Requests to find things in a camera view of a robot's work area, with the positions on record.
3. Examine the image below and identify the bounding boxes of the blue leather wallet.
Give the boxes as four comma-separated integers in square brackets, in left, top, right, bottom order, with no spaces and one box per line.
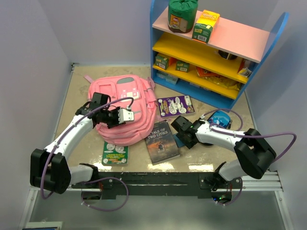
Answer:
[173,134,185,148]

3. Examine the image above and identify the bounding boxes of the Tale of Two Cities book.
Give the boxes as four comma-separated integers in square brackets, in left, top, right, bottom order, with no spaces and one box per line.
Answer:
[145,121,180,165]

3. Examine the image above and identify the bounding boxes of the pink student backpack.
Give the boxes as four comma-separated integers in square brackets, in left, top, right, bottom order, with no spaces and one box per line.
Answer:
[84,74,164,146]

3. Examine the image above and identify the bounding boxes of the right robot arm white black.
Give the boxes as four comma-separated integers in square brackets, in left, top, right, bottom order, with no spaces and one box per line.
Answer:
[171,116,276,189]

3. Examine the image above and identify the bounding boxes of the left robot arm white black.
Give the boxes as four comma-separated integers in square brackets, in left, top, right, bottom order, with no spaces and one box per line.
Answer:
[30,92,134,199]

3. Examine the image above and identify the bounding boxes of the orange yellow snack bag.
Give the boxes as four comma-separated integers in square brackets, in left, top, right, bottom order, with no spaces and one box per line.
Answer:
[196,67,241,91]

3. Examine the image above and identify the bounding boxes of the purple comic book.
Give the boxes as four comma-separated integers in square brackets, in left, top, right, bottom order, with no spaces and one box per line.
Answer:
[157,95,195,118]

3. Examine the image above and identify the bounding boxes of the green coin book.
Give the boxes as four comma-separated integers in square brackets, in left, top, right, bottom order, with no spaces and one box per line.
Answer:
[102,141,129,165]

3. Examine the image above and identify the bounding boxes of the blue shark pencil case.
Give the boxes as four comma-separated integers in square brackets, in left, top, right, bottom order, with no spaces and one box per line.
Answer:
[207,111,232,129]

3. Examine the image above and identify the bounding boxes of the clear blue plastic boxes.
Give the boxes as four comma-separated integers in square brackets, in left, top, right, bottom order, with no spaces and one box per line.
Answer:
[156,70,178,85]

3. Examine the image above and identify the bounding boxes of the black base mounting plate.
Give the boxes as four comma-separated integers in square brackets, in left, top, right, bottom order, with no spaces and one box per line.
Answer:
[71,171,243,200]

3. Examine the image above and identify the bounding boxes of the green small box right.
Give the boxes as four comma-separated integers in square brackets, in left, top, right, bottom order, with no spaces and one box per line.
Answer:
[176,60,190,72]

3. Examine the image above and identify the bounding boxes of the green small box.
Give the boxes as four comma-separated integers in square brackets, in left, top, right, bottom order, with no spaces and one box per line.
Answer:
[155,53,170,70]
[176,60,190,72]

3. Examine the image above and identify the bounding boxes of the blue yellow pink shelf unit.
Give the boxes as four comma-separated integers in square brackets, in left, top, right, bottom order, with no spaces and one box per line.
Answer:
[150,0,289,109]

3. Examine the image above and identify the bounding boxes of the green small box left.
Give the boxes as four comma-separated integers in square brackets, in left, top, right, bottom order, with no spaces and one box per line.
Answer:
[155,53,170,70]

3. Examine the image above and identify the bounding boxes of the small packet on shelf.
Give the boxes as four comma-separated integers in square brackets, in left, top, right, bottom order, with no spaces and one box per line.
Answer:
[237,59,255,78]

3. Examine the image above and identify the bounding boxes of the black bowl on shelf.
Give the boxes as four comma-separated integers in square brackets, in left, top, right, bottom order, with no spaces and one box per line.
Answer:
[218,50,237,60]

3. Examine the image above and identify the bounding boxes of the yellow green carton box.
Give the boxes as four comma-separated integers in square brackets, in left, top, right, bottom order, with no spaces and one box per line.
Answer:
[192,10,220,43]

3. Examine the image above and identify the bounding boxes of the green wrapped jar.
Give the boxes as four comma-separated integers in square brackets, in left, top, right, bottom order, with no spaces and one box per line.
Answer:
[168,0,198,33]

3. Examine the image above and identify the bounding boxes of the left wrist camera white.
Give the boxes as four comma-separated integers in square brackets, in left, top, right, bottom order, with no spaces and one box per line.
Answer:
[118,108,134,124]

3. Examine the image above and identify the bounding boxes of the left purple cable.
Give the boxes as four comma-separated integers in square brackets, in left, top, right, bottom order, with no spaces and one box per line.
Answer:
[39,97,135,212]

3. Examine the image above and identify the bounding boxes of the purple cable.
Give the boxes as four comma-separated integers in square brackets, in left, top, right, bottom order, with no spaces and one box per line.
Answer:
[200,109,297,207]
[39,97,135,212]

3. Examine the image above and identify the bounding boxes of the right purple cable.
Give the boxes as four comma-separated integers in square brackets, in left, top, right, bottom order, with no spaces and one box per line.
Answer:
[200,109,297,207]

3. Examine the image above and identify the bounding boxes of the aluminium frame rail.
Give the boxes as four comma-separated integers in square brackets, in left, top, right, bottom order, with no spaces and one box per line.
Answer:
[30,171,283,192]

